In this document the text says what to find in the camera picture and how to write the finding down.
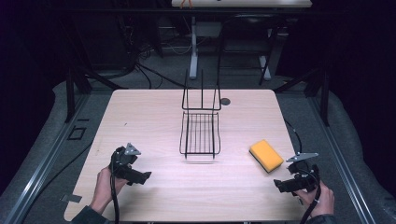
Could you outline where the person's left hand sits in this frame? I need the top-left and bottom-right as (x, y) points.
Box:
(90, 166), (129, 215)

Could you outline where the yellow sponge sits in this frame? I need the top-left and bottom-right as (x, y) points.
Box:
(248, 139), (285, 175)

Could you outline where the black wire rack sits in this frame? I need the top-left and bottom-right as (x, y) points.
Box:
(178, 68), (223, 161)

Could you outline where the black frame stand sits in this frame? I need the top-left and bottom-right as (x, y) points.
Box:
(273, 63), (332, 128)
(63, 64), (129, 124)

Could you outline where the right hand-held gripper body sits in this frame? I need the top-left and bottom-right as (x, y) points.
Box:
(285, 151), (321, 196)

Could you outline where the person's right hand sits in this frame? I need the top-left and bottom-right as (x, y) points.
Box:
(292, 180), (336, 218)

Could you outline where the bundle of floor cables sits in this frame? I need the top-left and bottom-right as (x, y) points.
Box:
(92, 18), (194, 91)

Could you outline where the white background desk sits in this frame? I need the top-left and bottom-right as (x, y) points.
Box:
(171, 0), (313, 80)

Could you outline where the left hand-held gripper cable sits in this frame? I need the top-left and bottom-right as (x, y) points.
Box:
(109, 148), (121, 224)

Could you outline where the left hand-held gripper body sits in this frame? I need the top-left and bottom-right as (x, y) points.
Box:
(108, 142), (145, 183)

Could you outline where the right hand-held gripper cable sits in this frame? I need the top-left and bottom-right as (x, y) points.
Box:
(299, 169), (322, 224)

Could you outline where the black tape rectangle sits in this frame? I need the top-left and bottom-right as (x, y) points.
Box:
(66, 125), (88, 141)

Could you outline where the black metal chair frame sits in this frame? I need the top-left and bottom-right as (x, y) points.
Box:
(216, 13), (282, 87)

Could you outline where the metal floor rail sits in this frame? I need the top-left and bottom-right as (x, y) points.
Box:
(307, 95), (378, 224)
(2, 92), (92, 224)

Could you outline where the black cable at table edge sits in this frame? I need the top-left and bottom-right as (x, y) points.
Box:
(283, 119), (304, 154)

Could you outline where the hand-held gripper cable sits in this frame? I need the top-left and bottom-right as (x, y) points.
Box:
(109, 148), (121, 224)
(299, 169), (322, 224)

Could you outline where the grey tape strip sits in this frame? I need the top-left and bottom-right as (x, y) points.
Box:
(60, 193), (83, 204)

